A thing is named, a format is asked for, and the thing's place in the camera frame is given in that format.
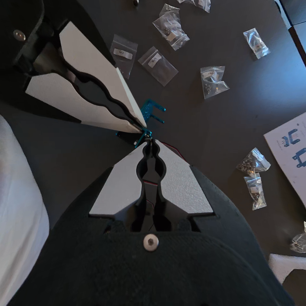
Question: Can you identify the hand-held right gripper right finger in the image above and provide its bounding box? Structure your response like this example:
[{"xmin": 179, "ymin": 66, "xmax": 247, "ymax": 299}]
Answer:
[{"xmin": 154, "ymin": 140, "xmax": 214, "ymax": 232}]

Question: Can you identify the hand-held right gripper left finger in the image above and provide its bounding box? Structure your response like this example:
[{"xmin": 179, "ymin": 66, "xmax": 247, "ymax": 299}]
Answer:
[{"xmin": 88, "ymin": 141, "xmax": 149, "ymax": 232}]

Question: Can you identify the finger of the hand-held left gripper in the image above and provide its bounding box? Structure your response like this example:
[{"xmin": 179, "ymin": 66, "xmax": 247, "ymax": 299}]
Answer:
[
  {"xmin": 58, "ymin": 21, "xmax": 147, "ymax": 128},
  {"xmin": 25, "ymin": 71, "xmax": 143, "ymax": 134}
]

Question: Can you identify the thin servo cable with plug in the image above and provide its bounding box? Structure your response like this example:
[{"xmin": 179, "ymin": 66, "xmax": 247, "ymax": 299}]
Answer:
[{"xmin": 143, "ymin": 141, "xmax": 190, "ymax": 230}]

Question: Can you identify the blue metal servo bracket assembly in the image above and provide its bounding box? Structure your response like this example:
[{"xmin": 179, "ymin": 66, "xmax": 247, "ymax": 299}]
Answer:
[{"xmin": 116, "ymin": 98, "xmax": 165, "ymax": 148}]

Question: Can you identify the dark desk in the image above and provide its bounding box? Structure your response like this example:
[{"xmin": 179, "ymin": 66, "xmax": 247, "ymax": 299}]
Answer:
[{"xmin": 0, "ymin": 0, "xmax": 306, "ymax": 306}]

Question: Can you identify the adjacent grey desk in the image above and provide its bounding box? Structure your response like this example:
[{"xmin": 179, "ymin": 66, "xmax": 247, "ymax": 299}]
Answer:
[{"xmin": 275, "ymin": 0, "xmax": 306, "ymax": 66}]

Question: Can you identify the flat clear bag with nuts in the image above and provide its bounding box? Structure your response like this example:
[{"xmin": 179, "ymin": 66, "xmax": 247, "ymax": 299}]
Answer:
[{"xmin": 110, "ymin": 34, "xmax": 138, "ymax": 80}]

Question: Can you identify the flat clear zip bag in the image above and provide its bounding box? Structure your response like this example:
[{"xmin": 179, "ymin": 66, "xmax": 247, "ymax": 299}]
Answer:
[{"xmin": 138, "ymin": 46, "xmax": 179, "ymax": 87}]

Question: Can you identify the narrow clear screw bag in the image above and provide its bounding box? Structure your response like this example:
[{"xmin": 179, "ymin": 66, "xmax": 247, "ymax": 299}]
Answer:
[{"xmin": 244, "ymin": 176, "xmax": 267, "ymax": 211}]

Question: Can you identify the clear bag of silver screws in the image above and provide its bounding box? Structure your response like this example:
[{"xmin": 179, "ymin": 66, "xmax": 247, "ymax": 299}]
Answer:
[{"xmin": 236, "ymin": 147, "xmax": 271, "ymax": 176}]

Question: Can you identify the clear bag with white block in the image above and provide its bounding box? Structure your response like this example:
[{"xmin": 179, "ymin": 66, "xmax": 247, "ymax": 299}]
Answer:
[{"xmin": 152, "ymin": 12, "xmax": 190, "ymax": 51}]

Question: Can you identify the crumpled clear plastic bag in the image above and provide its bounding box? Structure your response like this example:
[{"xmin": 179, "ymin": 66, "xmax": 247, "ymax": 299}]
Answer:
[{"xmin": 160, "ymin": 4, "xmax": 180, "ymax": 18}]

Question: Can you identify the assembly instruction sheet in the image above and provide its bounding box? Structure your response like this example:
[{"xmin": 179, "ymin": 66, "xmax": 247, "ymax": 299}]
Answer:
[{"xmin": 264, "ymin": 111, "xmax": 306, "ymax": 208}]

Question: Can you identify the clear bag of dark screws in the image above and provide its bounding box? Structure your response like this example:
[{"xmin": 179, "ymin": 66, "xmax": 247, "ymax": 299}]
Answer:
[{"xmin": 200, "ymin": 66, "xmax": 230, "ymax": 99}]

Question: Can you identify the small clear plastic bag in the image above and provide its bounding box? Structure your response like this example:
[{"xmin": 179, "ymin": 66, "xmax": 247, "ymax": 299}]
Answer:
[{"xmin": 289, "ymin": 221, "xmax": 306, "ymax": 254}]

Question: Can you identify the clear bag with brown part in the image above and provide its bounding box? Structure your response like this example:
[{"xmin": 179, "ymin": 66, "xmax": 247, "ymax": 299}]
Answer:
[{"xmin": 243, "ymin": 28, "xmax": 271, "ymax": 60}]

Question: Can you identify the white foam frame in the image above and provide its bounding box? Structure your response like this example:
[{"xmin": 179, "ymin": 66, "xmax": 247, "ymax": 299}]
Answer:
[{"xmin": 268, "ymin": 253, "xmax": 306, "ymax": 287}]

